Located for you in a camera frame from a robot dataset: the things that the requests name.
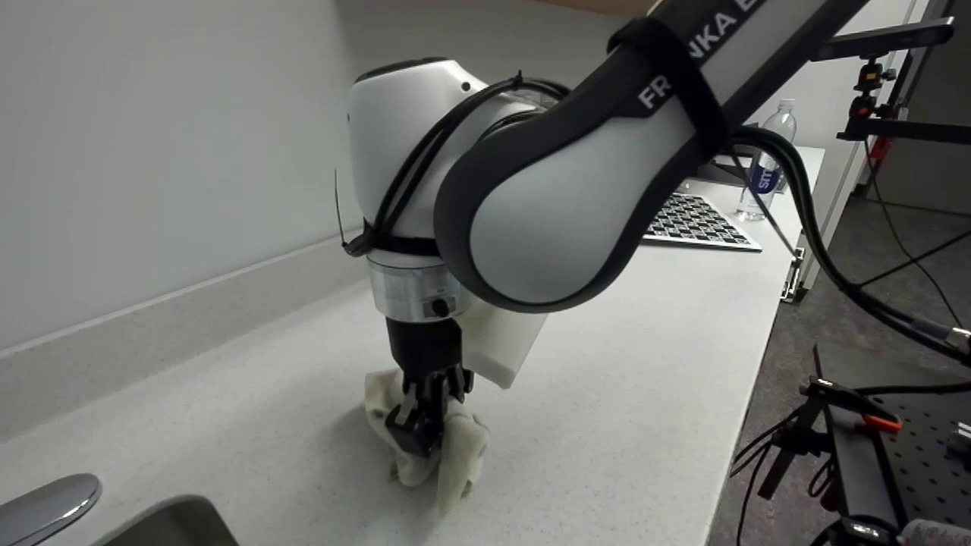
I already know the black cable bundle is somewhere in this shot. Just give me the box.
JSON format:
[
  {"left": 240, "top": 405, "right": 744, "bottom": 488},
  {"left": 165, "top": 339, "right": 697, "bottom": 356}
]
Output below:
[{"left": 724, "top": 397, "right": 844, "bottom": 510}]

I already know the cream wiping cloth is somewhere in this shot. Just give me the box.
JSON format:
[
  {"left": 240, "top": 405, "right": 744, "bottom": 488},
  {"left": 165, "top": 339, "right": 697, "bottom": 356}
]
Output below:
[{"left": 361, "top": 363, "right": 493, "bottom": 515}]

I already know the black clamp with red tip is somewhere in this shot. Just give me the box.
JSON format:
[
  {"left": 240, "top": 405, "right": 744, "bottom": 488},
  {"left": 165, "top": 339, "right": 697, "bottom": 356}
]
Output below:
[{"left": 800, "top": 373, "right": 907, "bottom": 441}]

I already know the clear plastic water bottle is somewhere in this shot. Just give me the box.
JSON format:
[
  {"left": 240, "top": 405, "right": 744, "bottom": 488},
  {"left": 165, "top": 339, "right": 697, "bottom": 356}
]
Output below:
[{"left": 739, "top": 98, "right": 805, "bottom": 220}]

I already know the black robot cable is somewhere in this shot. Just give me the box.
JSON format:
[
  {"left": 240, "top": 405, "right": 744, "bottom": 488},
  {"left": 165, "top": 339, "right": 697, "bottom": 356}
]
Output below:
[{"left": 337, "top": 70, "right": 971, "bottom": 367}]

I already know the chrome sink faucet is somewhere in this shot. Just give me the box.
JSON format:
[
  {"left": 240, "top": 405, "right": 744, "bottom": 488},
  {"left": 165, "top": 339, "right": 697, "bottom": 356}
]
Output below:
[{"left": 0, "top": 471, "right": 107, "bottom": 546}]

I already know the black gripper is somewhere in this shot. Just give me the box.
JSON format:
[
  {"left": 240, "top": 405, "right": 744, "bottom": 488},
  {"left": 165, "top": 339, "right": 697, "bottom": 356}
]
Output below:
[{"left": 382, "top": 316, "right": 478, "bottom": 460}]

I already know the black stereo camera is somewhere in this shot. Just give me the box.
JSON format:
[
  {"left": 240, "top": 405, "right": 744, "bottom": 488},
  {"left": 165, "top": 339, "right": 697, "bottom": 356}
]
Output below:
[{"left": 800, "top": 13, "right": 959, "bottom": 63}]

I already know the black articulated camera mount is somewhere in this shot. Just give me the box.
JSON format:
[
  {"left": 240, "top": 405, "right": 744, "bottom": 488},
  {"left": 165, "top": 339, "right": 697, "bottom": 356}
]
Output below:
[{"left": 836, "top": 55, "right": 971, "bottom": 151}]

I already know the white counter backsplash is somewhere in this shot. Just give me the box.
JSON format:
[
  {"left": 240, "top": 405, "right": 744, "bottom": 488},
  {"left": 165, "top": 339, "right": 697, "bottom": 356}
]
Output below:
[{"left": 0, "top": 233, "right": 371, "bottom": 442}]

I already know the black perforated breadboard table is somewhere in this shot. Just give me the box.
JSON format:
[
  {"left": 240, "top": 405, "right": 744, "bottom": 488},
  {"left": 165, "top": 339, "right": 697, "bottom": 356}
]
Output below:
[{"left": 821, "top": 389, "right": 971, "bottom": 546}]

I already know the steel counter sink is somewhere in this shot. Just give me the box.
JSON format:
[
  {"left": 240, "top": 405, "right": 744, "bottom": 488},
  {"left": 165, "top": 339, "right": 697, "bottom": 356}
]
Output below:
[{"left": 93, "top": 491, "right": 244, "bottom": 546}]

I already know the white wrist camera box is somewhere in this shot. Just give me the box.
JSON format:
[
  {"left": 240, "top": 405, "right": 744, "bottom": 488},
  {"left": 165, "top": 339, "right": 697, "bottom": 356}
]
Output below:
[{"left": 458, "top": 299, "right": 552, "bottom": 395}]

